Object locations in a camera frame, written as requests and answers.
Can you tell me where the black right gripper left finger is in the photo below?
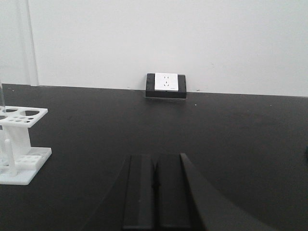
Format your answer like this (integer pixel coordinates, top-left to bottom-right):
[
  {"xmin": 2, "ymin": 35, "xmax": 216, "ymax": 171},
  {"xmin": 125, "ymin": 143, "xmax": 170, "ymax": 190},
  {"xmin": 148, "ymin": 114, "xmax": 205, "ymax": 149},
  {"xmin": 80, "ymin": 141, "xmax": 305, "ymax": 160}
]
[{"xmin": 83, "ymin": 155, "xmax": 155, "ymax": 231}]

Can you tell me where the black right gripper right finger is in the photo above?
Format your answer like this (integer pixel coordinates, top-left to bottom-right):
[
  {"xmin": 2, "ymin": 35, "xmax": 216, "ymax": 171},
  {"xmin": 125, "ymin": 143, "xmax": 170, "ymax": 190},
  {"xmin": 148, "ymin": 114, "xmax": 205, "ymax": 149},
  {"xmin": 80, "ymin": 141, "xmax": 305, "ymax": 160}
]
[{"xmin": 156, "ymin": 154, "xmax": 269, "ymax": 231}]

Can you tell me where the tall clear glass test tube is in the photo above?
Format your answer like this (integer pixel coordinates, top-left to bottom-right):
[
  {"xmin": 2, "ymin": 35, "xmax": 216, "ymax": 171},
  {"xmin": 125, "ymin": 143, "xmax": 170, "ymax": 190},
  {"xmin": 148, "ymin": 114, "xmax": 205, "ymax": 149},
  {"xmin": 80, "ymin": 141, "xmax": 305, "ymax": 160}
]
[{"xmin": 0, "ymin": 79, "xmax": 8, "ymax": 169}]

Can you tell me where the white test tube rack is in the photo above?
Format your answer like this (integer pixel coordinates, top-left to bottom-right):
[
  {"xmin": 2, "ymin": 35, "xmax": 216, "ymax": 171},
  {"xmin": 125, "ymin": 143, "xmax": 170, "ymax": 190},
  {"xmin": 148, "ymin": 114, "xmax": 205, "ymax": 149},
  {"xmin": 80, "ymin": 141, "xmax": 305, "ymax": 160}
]
[{"xmin": 0, "ymin": 106, "xmax": 52, "ymax": 185}]

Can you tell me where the white wall power socket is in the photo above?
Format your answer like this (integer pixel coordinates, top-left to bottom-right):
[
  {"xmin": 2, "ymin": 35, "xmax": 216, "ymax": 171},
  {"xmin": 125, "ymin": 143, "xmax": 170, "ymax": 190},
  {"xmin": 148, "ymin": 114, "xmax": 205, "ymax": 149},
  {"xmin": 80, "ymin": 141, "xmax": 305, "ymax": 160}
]
[{"xmin": 145, "ymin": 73, "xmax": 187, "ymax": 99}]

